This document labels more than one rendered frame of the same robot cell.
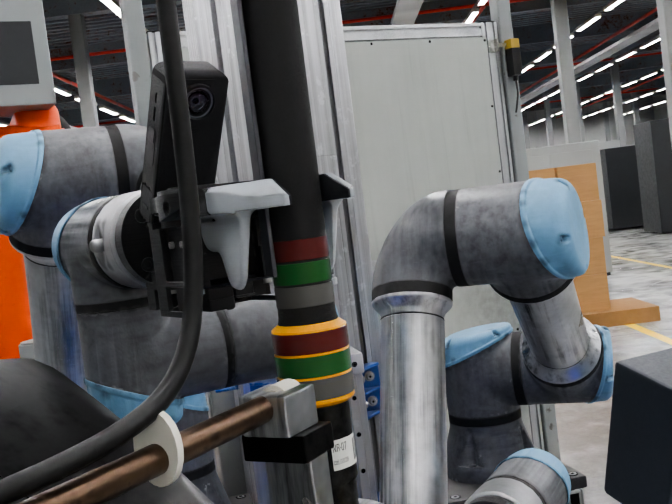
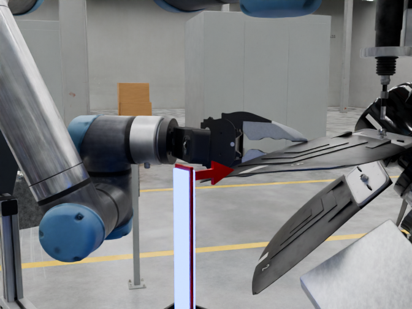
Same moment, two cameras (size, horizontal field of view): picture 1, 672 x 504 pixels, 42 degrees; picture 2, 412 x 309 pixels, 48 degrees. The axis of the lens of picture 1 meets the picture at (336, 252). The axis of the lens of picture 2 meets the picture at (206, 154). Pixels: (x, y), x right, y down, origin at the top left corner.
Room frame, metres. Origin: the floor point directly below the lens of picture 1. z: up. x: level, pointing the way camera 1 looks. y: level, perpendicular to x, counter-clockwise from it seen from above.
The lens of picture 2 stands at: (0.90, 0.58, 1.27)
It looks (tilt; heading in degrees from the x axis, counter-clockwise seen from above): 9 degrees down; 255
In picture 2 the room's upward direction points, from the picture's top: straight up
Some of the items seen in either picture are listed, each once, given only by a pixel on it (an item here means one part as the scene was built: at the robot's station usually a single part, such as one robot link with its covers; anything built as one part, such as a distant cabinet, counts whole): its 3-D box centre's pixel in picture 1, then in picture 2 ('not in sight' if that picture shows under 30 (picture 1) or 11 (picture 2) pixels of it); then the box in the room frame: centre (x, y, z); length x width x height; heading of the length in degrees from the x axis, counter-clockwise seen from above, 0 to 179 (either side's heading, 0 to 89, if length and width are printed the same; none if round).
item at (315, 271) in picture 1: (301, 271); not in sight; (0.50, 0.02, 1.46); 0.03 x 0.03 x 0.01
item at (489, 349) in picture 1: (483, 367); not in sight; (1.39, -0.21, 1.20); 0.13 x 0.12 x 0.14; 70
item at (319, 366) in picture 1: (313, 360); not in sight; (0.50, 0.02, 1.41); 0.04 x 0.04 x 0.01
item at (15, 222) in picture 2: not in sight; (10, 248); (1.05, -0.31, 0.96); 0.03 x 0.03 x 0.20; 25
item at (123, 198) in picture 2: not in sight; (105, 203); (0.87, -0.14, 1.08); 0.11 x 0.08 x 0.11; 70
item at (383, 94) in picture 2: not in sight; (384, 100); (0.50, 0.02, 1.24); 0.01 x 0.01 x 0.05
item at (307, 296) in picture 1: (304, 294); not in sight; (0.50, 0.02, 1.45); 0.03 x 0.03 x 0.01
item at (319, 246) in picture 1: (298, 248); not in sight; (0.50, 0.02, 1.47); 0.03 x 0.03 x 0.01
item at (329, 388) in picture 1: (315, 383); not in sight; (0.50, 0.02, 1.39); 0.04 x 0.04 x 0.01
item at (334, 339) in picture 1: (310, 338); not in sight; (0.50, 0.02, 1.42); 0.04 x 0.04 x 0.01
